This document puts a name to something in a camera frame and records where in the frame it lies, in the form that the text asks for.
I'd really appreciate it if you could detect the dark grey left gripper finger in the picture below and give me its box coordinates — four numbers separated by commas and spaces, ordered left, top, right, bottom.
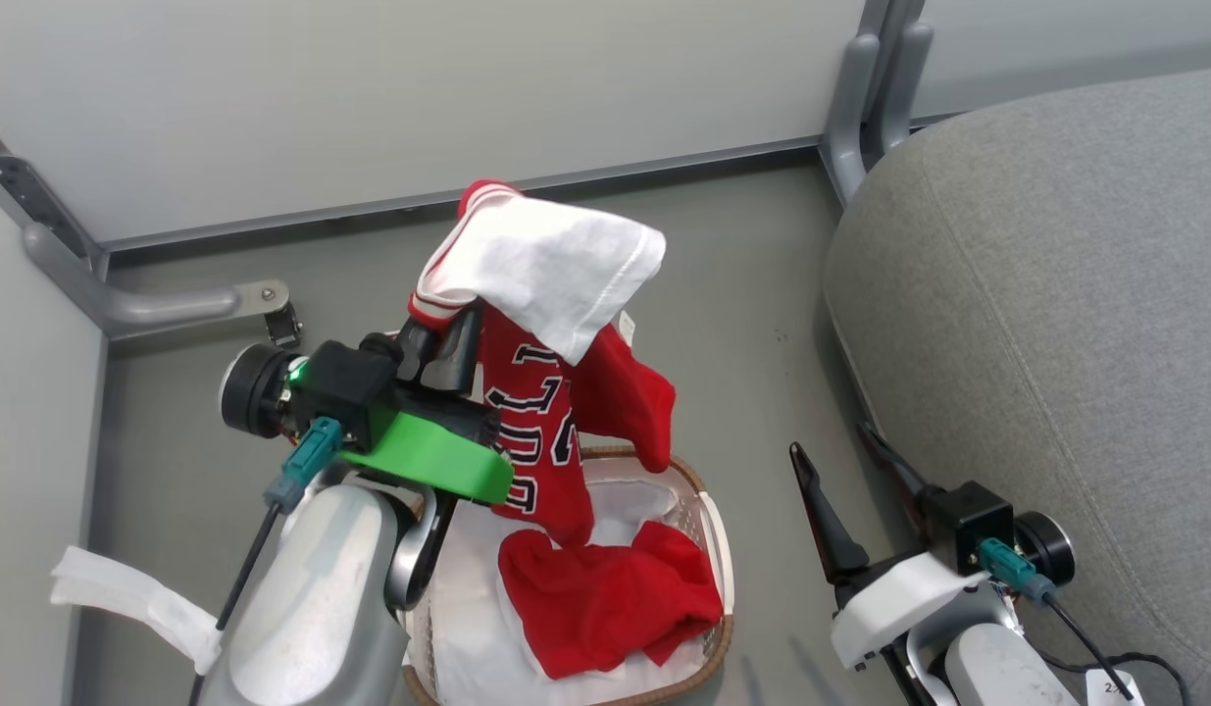
396, 317, 439, 381
423, 305, 485, 393

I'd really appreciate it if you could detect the white laundry basket brown rim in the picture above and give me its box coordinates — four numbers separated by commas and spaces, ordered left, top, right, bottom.
399, 445, 736, 706

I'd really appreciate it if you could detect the grey fabric sofa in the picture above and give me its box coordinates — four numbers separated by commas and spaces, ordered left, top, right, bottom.
823, 65, 1211, 706

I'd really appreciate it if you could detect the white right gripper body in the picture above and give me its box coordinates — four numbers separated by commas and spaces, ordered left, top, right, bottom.
830, 549, 1020, 674

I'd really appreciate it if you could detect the white paper tag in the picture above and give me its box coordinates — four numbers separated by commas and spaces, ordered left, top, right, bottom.
1084, 671, 1147, 706

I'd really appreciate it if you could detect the teal right cable connector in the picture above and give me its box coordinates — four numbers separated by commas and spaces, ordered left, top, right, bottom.
977, 537, 1057, 605

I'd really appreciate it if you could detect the white fabric strap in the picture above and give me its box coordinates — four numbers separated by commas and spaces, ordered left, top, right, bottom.
49, 545, 224, 677

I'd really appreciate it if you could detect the red basketball jersey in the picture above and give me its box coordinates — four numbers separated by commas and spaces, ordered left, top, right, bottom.
408, 178, 679, 550

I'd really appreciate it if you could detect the grey double partition foot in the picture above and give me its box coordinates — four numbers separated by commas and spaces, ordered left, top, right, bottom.
821, 20, 935, 209

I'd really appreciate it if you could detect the white garment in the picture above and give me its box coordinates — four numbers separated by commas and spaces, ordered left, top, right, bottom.
415, 188, 668, 367

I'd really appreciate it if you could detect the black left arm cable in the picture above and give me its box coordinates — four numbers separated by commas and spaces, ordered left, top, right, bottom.
187, 502, 284, 706

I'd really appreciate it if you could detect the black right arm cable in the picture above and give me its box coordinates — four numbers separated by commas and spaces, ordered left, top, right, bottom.
1044, 596, 1194, 706

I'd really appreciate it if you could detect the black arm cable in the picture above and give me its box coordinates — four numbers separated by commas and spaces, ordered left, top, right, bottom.
1044, 596, 1194, 706
187, 502, 284, 706

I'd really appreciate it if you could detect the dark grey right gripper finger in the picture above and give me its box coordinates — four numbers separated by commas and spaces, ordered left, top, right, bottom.
856, 421, 932, 508
788, 442, 873, 586

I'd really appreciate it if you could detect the teal left cable connector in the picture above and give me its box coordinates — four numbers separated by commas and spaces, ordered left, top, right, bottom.
263, 416, 345, 515

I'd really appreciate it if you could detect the plain red garment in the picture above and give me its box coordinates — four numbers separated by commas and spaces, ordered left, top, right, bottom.
496, 520, 726, 681

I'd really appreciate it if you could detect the teal cable connector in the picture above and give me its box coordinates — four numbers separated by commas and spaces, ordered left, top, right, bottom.
977, 537, 1057, 605
263, 416, 345, 515

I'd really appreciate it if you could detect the grey partition foot with caster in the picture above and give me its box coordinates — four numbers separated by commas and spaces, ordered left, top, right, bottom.
21, 223, 292, 341

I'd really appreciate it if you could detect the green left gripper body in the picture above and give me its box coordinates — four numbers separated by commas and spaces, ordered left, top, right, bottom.
338, 384, 516, 507

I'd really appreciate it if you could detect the black caster wheel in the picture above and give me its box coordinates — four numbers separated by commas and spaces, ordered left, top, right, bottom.
264, 302, 304, 351

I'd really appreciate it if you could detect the white basket liner cloth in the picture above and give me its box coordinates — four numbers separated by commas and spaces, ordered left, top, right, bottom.
430, 479, 712, 706

